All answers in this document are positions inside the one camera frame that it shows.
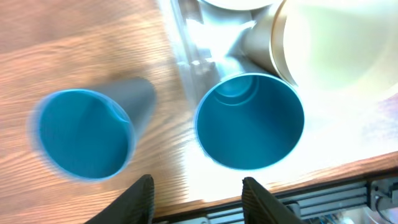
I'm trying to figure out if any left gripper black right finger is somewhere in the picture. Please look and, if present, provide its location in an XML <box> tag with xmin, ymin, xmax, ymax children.
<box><xmin>241</xmin><ymin>177</ymin><xmax>303</xmax><ymax>224</ymax></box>

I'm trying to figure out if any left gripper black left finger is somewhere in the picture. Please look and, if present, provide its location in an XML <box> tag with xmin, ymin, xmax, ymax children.
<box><xmin>86</xmin><ymin>174</ymin><xmax>155</xmax><ymax>224</ymax></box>

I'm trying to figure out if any tall blue cup front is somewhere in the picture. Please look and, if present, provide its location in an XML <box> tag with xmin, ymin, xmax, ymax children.
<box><xmin>194</xmin><ymin>73</ymin><xmax>305</xmax><ymax>170</ymax></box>

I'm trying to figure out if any tall blue cup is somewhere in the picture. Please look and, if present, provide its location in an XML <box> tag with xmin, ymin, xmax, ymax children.
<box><xmin>29</xmin><ymin>78</ymin><xmax>156</xmax><ymax>182</ymax></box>
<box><xmin>194</xmin><ymin>73</ymin><xmax>305</xmax><ymax>170</ymax></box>

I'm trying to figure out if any tall beige cup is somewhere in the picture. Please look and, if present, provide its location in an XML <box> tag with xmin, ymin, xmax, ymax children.
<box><xmin>243</xmin><ymin>4</ymin><xmax>280</xmax><ymax>75</ymax></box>
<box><xmin>282</xmin><ymin>0</ymin><xmax>397</xmax><ymax>96</ymax></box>

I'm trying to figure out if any tall beige cup front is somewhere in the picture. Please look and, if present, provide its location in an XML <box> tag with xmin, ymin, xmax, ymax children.
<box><xmin>282</xmin><ymin>0</ymin><xmax>397</xmax><ymax>96</ymax></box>

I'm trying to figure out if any cream bowl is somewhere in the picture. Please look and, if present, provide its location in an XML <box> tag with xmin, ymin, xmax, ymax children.
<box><xmin>204</xmin><ymin>0</ymin><xmax>278</xmax><ymax>11</ymax></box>

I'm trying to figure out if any clear plastic storage bin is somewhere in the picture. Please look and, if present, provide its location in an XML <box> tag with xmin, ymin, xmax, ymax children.
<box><xmin>160</xmin><ymin>1</ymin><xmax>397</xmax><ymax>203</ymax></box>

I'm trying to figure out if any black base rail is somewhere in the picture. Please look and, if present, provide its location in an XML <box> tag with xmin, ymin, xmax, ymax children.
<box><xmin>153</xmin><ymin>169</ymin><xmax>397</xmax><ymax>223</ymax></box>

